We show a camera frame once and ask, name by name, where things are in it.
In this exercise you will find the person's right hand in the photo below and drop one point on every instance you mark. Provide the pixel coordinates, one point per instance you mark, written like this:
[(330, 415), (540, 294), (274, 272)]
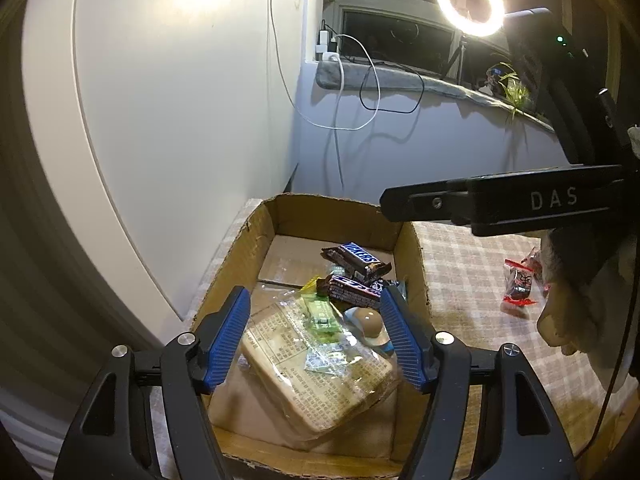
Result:
[(570, 310)]

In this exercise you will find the clear wrapped bread packet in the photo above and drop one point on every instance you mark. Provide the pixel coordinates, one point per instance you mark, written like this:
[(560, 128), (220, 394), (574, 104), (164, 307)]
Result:
[(300, 375)]

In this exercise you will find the yellow candy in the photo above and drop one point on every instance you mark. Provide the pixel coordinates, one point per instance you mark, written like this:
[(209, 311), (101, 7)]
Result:
[(311, 287)]

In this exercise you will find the red wrapped candy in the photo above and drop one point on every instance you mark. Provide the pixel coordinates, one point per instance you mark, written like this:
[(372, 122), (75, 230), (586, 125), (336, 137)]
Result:
[(517, 285), (532, 262)]

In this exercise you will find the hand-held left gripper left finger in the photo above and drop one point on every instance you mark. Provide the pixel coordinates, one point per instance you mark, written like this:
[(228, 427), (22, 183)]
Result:
[(227, 340)]

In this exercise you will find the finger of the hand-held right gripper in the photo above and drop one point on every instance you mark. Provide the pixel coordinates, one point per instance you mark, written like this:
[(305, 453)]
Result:
[(425, 200)]

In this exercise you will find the egg snack packet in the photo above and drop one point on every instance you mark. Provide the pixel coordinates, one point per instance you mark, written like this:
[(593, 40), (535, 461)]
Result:
[(367, 322)]

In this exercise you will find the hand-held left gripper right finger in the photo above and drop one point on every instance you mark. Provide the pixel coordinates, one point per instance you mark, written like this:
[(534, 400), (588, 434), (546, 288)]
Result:
[(402, 340)]

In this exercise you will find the dark window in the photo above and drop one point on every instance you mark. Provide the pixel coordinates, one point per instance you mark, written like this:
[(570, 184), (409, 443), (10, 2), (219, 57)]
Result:
[(390, 30)]

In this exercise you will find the blue snack packet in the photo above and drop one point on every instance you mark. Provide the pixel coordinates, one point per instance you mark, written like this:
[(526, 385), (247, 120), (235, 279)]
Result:
[(398, 288)]

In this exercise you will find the cardboard box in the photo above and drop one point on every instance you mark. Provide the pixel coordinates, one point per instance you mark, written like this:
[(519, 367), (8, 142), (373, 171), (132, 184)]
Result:
[(345, 217)]

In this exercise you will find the brown chocolate bar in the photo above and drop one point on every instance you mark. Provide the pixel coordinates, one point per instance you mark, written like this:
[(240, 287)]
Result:
[(355, 257), (350, 290)]

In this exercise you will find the green potted plant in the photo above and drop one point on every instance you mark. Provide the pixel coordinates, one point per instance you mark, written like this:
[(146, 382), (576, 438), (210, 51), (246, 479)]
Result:
[(515, 90)]

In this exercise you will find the black tripod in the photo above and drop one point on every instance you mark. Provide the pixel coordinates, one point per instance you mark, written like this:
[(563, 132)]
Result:
[(462, 50)]

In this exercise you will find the grey sill cloth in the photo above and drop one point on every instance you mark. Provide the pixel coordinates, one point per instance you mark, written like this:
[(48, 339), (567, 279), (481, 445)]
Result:
[(400, 80)]

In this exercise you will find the green candy packet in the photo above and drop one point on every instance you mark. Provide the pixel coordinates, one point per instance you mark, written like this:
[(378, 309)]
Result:
[(320, 317)]

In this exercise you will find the white power adapter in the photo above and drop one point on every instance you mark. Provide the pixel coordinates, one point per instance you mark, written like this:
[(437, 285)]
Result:
[(324, 45)]

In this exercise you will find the white cabinet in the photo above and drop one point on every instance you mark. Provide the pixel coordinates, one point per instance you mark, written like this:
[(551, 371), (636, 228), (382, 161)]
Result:
[(175, 110)]

